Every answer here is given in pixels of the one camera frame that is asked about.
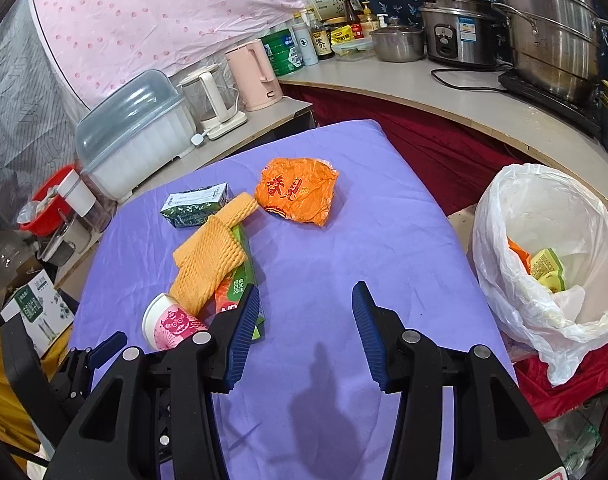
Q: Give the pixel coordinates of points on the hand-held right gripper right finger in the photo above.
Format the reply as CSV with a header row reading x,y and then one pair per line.
x,y
371,340

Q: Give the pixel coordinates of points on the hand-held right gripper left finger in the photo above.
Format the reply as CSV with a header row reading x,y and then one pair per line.
x,y
241,340

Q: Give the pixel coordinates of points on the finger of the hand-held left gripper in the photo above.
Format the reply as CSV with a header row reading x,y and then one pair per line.
x,y
109,347

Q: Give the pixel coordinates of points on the long green carton box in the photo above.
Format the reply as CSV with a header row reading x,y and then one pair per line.
x,y
239,280

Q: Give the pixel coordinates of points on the pink paper cup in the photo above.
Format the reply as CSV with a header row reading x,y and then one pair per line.
x,y
171,325

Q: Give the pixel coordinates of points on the orange foam fruit net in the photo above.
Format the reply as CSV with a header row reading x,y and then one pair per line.
x,y
209,260

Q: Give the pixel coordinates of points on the bin with white plastic liner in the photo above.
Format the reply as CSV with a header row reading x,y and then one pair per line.
x,y
509,310

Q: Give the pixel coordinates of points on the dark green milk carton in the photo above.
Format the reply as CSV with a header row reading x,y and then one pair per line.
x,y
191,207

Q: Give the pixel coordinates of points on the orange snack wrapper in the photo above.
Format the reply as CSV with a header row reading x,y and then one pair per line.
x,y
296,190

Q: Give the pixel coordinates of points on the yellow green tissue packet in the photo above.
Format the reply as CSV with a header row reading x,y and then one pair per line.
x,y
549,270

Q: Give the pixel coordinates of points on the white paper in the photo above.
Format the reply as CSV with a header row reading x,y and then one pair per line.
x,y
569,305

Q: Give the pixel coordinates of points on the white green cardboard box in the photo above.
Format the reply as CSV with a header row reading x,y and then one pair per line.
x,y
34,310

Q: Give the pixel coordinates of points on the purple tablecloth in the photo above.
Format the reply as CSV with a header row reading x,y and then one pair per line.
x,y
324,260

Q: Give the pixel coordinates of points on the clear glass jar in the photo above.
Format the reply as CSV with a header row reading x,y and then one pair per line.
x,y
4,260

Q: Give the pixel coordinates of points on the red plastic basin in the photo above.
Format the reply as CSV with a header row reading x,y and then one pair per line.
x,y
41,215

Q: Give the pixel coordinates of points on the white lidded blender jar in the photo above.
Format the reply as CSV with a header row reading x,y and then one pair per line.
x,y
79,195

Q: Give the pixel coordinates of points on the dark red cloth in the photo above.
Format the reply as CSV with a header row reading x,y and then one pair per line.
x,y
434,155

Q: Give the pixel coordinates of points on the white power plug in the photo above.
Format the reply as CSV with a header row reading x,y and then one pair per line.
x,y
198,140

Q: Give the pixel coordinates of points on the white dish box grey lid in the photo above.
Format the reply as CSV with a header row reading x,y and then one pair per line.
x,y
134,140

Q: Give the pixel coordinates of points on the low wooden shelf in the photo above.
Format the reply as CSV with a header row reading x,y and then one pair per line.
x,y
269,120

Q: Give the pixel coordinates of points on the clear plastic packaging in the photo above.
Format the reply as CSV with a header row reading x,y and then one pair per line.
x,y
574,440

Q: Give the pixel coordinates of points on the white glass electric kettle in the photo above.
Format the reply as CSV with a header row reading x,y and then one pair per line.
x,y
209,95

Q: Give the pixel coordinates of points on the curved wooden counter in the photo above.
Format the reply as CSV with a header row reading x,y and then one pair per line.
x,y
409,85

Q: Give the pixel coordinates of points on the pink electric kettle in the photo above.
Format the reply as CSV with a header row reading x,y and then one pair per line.
x,y
251,80

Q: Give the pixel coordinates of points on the grey patterned plastic sheet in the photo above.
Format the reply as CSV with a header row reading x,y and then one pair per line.
x,y
19,100

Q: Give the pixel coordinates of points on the green tin can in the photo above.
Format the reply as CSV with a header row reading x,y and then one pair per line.
x,y
279,55

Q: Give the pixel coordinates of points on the clear food container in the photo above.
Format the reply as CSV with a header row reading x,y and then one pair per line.
x,y
351,49

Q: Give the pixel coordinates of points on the black induction cooktop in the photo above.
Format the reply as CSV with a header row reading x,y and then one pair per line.
x,y
549,105

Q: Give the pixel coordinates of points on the small steel pot with lid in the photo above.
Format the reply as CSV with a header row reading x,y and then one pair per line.
x,y
396,42

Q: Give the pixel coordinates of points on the dark soy sauce bottle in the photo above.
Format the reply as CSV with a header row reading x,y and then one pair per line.
x,y
321,42

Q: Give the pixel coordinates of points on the white thermos bottle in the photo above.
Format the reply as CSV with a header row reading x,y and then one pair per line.
x,y
305,45

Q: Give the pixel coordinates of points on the yellow seasoning packet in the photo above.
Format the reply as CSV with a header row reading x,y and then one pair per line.
x,y
344,35

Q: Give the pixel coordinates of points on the yellow oil bottle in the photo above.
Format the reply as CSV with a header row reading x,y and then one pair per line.
x,y
369,22

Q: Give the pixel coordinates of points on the white pump bottle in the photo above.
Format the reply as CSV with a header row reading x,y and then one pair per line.
x,y
382,22

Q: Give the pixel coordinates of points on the steel rice cooker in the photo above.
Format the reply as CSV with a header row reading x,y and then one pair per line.
x,y
456,30

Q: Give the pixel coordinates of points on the pink dotted cloth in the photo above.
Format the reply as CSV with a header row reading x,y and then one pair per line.
x,y
159,20

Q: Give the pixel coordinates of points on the large steel steamer pot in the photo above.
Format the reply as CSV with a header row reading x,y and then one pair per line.
x,y
549,35

